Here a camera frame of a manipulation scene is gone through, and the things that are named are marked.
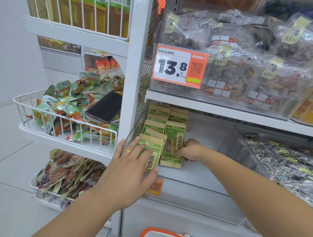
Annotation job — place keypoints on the person's left hand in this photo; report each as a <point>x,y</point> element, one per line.
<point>124,180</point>

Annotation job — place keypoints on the person's right hand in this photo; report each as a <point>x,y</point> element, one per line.
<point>193,150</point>

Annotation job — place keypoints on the green snack packet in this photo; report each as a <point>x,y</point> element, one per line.
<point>156,146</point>
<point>174,131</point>

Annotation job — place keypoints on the row of green packets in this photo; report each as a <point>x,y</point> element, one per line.
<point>159,111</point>

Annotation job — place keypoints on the white orange shopping basket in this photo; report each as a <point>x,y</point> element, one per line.
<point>159,232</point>

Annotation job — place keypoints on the white store shelf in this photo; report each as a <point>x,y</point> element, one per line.
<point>133,73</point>

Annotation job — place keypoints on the person's left forearm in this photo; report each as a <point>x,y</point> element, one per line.
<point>73,217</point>

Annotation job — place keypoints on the person's right forearm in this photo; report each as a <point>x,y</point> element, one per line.
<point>256,185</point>

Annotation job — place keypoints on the empty clear plastic bin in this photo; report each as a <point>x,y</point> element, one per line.
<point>203,175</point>

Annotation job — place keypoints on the orange white price tag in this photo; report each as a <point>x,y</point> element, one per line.
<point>168,68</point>
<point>160,5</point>
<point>156,186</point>

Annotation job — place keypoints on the pile of brown snack bags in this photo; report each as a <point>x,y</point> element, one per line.
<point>68,175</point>

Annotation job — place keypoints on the black smartphone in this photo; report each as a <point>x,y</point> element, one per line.
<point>105,107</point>

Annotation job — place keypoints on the clear bin of nut bags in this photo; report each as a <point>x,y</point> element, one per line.
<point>232,80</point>

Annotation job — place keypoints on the pile of green snack bags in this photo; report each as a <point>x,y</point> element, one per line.
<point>61,88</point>

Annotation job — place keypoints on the row of red orange packets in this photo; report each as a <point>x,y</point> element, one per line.
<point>107,64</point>

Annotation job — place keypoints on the stack of yellow snack bags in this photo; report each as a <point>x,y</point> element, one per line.
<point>305,110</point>

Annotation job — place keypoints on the row of yellow brown boxes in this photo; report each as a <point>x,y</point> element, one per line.
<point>58,45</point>

